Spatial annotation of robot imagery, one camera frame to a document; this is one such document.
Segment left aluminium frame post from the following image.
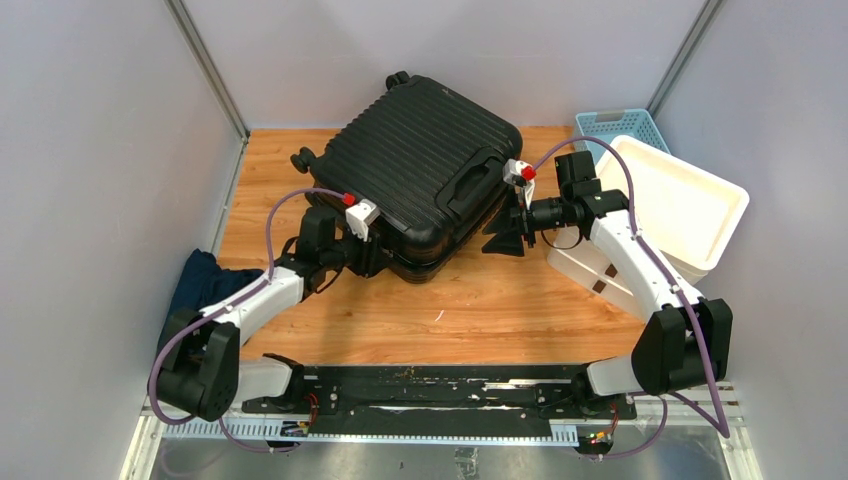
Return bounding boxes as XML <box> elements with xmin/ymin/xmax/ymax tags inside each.
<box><xmin>164</xmin><ymin>0</ymin><xmax>250</xmax><ymax>144</ymax></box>

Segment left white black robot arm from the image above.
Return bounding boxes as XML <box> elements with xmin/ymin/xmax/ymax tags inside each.
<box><xmin>148</xmin><ymin>200</ymin><xmax>381</xmax><ymax>425</ymax></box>

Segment white three-drawer storage unit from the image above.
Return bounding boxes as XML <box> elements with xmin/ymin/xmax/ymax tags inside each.
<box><xmin>547</xmin><ymin>135</ymin><xmax>749</xmax><ymax>317</ymax></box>

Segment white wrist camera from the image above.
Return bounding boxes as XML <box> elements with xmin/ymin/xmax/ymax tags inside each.
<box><xmin>503</xmin><ymin>159</ymin><xmax>537</xmax><ymax>210</ymax></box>
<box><xmin>345</xmin><ymin>200</ymin><xmax>381</xmax><ymax>243</ymax></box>

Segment right aluminium frame post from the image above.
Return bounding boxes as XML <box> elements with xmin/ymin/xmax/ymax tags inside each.
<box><xmin>646</xmin><ymin>0</ymin><xmax>725</xmax><ymax>118</ymax></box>

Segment black ribbed hard-shell suitcase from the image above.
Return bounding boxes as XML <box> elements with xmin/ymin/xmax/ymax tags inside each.
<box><xmin>291</xmin><ymin>71</ymin><xmax>523</xmax><ymax>283</ymax></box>

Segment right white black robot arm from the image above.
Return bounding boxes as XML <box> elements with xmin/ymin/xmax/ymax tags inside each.
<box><xmin>482</xmin><ymin>152</ymin><xmax>733</xmax><ymax>418</ymax></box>

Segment aluminium frame post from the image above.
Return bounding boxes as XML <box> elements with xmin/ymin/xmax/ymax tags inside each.
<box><xmin>646</xmin><ymin>0</ymin><xmax>725</xmax><ymax>118</ymax></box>
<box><xmin>164</xmin><ymin>0</ymin><xmax>250</xmax><ymax>144</ymax></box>

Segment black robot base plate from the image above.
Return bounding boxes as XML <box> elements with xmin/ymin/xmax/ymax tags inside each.
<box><xmin>235</xmin><ymin>364</ymin><xmax>637</xmax><ymax>441</ymax></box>

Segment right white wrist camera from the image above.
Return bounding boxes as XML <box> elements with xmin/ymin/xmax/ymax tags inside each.
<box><xmin>503</xmin><ymin>159</ymin><xmax>537</xmax><ymax>210</ymax></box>

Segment light blue plastic basket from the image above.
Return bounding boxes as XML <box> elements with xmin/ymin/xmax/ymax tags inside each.
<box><xmin>574</xmin><ymin>109</ymin><xmax>670</xmax><ymax>153</ymax></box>

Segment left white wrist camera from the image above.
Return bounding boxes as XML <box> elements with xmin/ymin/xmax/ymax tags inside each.
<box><xmin>345</xmin><ymin>200</ymin><xmax>381</xmax><ymax>243</ymax></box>

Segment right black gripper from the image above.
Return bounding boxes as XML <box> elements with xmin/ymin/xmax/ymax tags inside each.
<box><xmin>482</xmin><ymin>184</ymin><xmax>573</xmax><ymax>257</ymax></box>

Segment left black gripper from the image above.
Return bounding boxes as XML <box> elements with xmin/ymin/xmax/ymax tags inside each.
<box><xmin>321</xmin><ymin>222</ymin><xmax>392</xmax><ymax>279</ymax></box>

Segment dark blue cloth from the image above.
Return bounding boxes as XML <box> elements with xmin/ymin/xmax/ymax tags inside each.
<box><xmin>157</xmin><ymin>249</ymin><xmax>263</xmax><ymax>351</ymax></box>

